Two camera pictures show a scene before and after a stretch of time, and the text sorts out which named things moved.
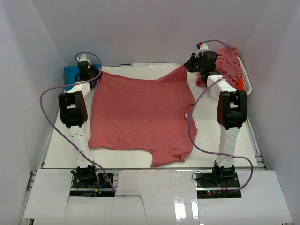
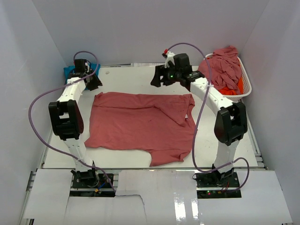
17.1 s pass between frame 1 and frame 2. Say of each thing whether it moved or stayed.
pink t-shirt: moved
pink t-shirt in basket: stayed
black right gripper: moved
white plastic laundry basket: stayed
